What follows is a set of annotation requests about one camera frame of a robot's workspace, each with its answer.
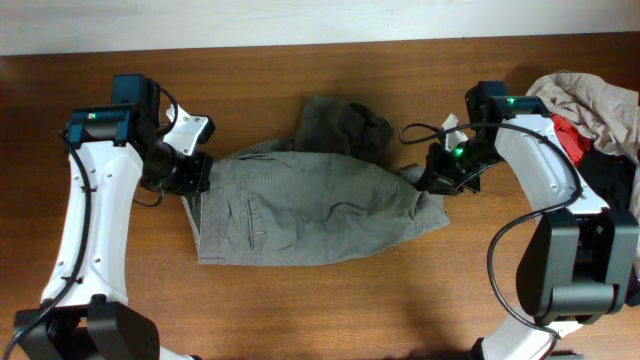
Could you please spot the beige garment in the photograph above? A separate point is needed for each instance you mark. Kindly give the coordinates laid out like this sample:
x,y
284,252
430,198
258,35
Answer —
x,y
602,112

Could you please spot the red garment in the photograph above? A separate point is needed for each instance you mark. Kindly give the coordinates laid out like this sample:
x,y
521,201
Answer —
x,y
575,145

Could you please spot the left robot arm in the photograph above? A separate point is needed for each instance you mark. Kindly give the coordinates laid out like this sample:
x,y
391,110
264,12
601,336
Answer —
x,y
143,138

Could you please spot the black garment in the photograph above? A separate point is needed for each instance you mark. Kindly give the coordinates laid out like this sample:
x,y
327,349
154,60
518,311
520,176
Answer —
x,y
610,175

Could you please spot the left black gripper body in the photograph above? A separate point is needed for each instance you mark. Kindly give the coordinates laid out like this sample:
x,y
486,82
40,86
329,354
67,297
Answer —
x,y
188,175

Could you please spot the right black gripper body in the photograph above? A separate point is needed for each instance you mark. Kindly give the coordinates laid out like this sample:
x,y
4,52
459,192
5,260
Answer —
x,y
455,168

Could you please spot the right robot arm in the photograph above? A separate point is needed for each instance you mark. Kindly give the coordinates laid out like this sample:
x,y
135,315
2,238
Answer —
x,y
582,261

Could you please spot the grey cargo shorts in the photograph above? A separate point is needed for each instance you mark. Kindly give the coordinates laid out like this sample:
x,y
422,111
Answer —
x,y
316,198

